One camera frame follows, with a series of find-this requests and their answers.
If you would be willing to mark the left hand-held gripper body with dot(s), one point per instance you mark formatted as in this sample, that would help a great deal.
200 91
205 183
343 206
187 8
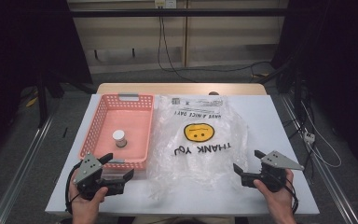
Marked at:
88 175

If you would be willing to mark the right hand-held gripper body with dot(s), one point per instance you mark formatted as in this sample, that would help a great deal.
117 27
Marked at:
273 174

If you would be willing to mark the small white-capped bottle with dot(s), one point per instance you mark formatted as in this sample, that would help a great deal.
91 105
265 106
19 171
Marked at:
119 137

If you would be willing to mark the clear plastic bag yellow face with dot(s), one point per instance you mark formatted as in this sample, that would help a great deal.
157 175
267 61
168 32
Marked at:
195 165

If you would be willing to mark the pink plastic basket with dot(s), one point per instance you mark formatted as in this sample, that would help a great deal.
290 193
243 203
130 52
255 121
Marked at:
133 119

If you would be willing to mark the person's right hand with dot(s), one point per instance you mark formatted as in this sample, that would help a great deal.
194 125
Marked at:
279 200

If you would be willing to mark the person's left hand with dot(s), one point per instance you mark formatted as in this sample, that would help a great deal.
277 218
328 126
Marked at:
85 207

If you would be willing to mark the white power strip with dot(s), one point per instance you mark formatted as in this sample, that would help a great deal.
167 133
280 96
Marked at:
309 137

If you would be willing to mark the black metal stand leg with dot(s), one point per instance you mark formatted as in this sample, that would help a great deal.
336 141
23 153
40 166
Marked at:
42 99

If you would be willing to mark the beige office desk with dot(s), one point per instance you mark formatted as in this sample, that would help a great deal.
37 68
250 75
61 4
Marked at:
230 37

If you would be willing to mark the black horizontal metal bar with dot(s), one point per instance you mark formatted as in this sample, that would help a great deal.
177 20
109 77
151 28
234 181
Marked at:
199 12

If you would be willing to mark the silver metal floor rail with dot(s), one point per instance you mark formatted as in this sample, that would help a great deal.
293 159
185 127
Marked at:
329 183
18 174

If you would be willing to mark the white wall socket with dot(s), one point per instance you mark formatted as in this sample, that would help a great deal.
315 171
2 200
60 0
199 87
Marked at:
166 3

